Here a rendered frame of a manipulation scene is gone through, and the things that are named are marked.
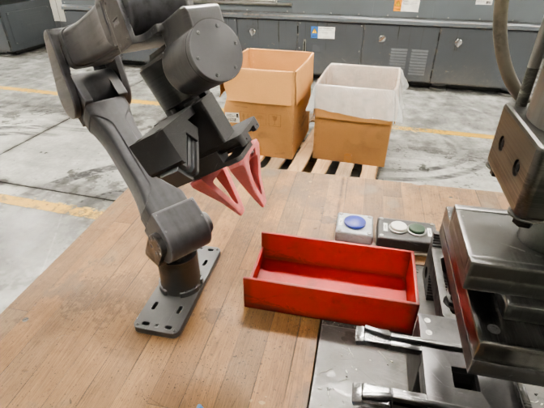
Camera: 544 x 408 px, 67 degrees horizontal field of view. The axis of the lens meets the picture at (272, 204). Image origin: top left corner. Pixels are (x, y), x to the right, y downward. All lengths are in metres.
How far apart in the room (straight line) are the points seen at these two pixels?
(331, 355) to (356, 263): 0.18
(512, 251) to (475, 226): 0.03
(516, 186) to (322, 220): 0.57
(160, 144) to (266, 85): 2.25
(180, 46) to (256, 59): 2.80
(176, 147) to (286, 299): 0.32
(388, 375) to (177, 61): 0.46
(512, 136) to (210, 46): 0.26
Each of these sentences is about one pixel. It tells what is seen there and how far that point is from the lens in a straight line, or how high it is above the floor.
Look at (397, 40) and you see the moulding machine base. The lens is 4.83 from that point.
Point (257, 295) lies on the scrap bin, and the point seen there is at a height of 0.93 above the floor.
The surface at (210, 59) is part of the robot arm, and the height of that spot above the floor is 1.29.
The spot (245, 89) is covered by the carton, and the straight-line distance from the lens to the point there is 2.68.
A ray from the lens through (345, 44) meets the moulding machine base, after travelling 4.87.
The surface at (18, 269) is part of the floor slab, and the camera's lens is 2.43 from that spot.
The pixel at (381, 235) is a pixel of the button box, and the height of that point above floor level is 0.93.
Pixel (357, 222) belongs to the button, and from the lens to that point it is 0.78.
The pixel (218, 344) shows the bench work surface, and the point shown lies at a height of 0.90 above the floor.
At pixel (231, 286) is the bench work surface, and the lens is 0.69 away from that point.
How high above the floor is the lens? 1.38
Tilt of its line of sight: 32 degrees down
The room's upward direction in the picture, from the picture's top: straight up
